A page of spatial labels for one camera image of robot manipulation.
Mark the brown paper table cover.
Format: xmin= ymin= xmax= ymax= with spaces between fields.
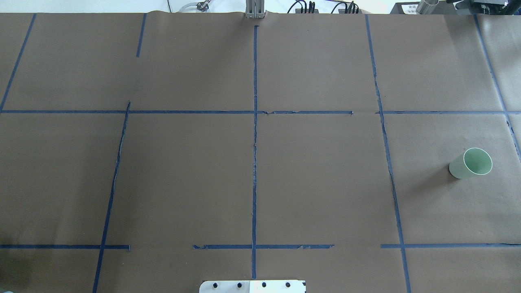
xmin=1 ymin=11 xmax=520 ymax=293

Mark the white pillar with base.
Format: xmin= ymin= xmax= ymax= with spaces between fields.
xmin=199 ymin=280 xmax=307 ymax=293

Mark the aluminium frame post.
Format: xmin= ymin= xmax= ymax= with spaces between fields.
xmin=245 ymin=0 xmax=266 ymax=19

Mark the green plastic cup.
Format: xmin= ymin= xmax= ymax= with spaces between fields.
xmin=449 ymin=148 xmax=493 ymax=179

